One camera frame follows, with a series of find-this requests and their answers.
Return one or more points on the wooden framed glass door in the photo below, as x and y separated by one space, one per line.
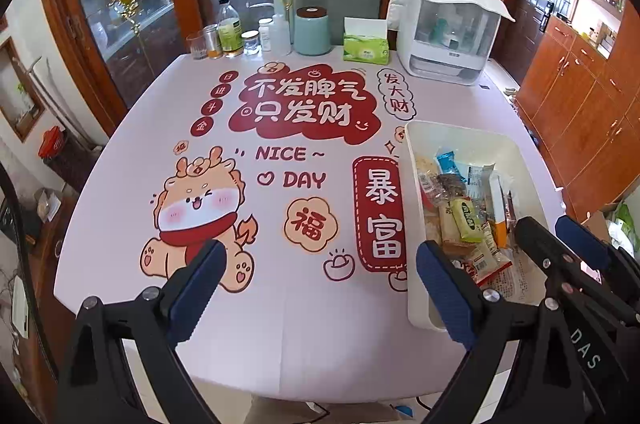
150 54

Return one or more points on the green tissue box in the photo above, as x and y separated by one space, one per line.
366 49

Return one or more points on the teal canister with brown lid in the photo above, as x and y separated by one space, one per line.
311 32

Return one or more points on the white plastic bottle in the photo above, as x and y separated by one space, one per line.
280 37

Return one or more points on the glass bottle with green label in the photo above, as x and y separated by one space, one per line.
231 32

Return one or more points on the small glass jar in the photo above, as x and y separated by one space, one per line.
250 43

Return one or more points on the cardboard box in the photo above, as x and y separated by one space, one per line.
597 219

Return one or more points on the large blue-white clear bag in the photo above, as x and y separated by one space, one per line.
480 179

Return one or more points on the bright blue snack packet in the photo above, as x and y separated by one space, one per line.
446 162

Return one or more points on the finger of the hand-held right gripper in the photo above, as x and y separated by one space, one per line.
537 244
582 241

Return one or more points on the clear glass cup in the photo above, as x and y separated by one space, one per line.
196 48

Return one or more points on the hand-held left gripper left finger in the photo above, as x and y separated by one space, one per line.
200 284

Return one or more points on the white plastic bin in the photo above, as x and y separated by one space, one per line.
465 137

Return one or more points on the white pill bottle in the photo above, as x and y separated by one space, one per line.
265 35

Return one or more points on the wooden wall cabinet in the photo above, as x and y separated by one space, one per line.
590 104

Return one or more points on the small red snack packet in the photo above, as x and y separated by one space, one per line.
510 209

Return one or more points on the small white red-label packet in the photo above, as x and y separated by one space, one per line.
487 264

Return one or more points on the white countertop storage cabinet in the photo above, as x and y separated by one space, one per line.
445 39

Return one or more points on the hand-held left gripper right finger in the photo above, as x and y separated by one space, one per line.
445 291

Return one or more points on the metal tin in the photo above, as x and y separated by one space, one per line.
212 42

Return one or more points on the printed pink tablecloth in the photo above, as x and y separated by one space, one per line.
300 344

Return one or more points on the green snack packet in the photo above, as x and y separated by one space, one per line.
471 219

